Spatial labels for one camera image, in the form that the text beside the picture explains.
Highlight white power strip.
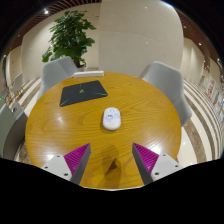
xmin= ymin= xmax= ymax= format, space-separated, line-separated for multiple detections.
xmin=72 ymin=70 xmax=105 ymax=79

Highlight white cartoon-print computer mouse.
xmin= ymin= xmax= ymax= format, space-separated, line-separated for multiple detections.
xmin=102 ymin=106 xmax=121 ymax=131

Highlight black mouse pad green lines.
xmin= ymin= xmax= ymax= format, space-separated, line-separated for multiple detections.
xmin=59 ymin=79 xmax=109 ymax=108

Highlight small grey distant chair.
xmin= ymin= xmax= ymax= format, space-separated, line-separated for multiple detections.
xmin=9 ymin=72 xmax=25 ymax=94

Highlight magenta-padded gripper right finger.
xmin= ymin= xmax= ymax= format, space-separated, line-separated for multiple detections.
xmin=131 ymin=142 xmax=184 ymax=186

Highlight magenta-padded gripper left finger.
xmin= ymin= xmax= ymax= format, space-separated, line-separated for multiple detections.
xmin=41 ymin=143 xmax=92 ymax=186

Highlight green potted plant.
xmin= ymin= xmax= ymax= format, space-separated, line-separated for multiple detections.
xmin=41 ymin=9 xmax=97 ymax=69

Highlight grey shell chair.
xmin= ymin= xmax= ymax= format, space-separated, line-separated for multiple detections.
xmin=141 ymin=60 xmax=193 ymax=128
xmin=35 ymin=55 xmax=79 ymax=102

